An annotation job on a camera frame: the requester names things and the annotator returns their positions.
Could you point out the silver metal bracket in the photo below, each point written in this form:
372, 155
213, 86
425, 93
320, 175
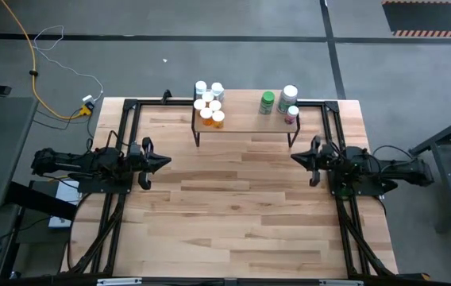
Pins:
340, 283
119, 281

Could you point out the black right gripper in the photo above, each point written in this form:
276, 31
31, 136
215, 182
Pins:
316, 175

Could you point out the orange black clamp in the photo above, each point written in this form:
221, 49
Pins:
426, 277

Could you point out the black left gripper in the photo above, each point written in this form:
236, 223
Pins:
147, 175

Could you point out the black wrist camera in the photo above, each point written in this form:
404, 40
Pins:
135, 151
330, 151

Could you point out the yellow power socket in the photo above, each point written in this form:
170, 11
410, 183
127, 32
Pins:
86, 109

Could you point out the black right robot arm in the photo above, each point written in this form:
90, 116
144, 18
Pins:
392, 168

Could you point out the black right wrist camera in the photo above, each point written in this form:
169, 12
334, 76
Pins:
330, 151

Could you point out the small black clamp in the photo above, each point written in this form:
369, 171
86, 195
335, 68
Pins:
166, 97

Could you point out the white power supply box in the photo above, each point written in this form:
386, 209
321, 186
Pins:
68, 191

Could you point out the black mat striped edge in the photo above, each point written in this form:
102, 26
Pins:
432, 18

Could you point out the black aluminium rig frame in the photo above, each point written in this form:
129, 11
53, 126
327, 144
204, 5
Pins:
314, 104

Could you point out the black beam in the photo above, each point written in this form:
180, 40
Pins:
39, 200

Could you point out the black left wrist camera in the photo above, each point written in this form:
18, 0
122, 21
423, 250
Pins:
135, 151

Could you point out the pink bottle white cap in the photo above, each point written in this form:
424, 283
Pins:
292, 111

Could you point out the white plug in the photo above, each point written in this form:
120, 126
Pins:
87, 97

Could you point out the small raised wooden shelf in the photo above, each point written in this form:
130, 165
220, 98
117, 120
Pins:
245, 115

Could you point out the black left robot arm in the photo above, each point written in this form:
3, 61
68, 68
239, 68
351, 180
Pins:
74, 163

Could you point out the large green bottle white cap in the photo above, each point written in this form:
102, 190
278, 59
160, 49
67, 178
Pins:
289, 93

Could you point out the gray table frame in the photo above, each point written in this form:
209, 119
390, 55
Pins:
448, 175

